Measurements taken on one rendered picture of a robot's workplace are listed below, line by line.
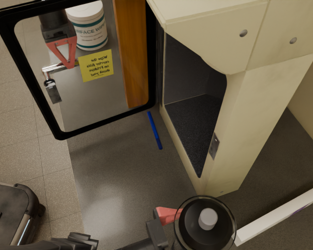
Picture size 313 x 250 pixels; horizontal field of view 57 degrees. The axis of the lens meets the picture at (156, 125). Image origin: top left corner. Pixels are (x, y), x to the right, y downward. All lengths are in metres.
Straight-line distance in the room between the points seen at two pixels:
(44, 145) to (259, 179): 1.56
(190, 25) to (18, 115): 2.10
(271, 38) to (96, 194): 0.59
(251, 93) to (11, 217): 1.42
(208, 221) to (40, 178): 1.59
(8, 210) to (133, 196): 1.00
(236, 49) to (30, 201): 1.44
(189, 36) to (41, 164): 1.79
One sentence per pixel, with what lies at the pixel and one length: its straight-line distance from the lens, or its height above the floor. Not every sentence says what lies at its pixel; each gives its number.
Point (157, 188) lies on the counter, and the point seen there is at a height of 0.94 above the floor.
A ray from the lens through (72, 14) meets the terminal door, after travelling 0.60.
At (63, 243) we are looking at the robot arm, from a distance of 0.55.
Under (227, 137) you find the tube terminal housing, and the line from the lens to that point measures 0.52.
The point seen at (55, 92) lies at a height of 1.19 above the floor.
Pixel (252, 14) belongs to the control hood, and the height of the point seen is 1.50.
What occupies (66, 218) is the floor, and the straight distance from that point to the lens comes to 1.83.
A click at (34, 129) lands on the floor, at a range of 2.21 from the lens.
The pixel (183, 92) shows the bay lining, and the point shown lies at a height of 1.05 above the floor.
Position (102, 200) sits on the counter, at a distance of 0.80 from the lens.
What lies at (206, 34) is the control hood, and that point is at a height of 1.48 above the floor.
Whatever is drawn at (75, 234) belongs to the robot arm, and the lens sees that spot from 0.57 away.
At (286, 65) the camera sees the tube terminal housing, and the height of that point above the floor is 1.40.
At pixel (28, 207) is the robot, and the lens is 1.65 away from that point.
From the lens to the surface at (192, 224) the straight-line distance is 0.52.
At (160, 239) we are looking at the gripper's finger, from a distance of 0.56.
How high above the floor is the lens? 1.67
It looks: 55 degrees down
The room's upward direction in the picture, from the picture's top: straight up
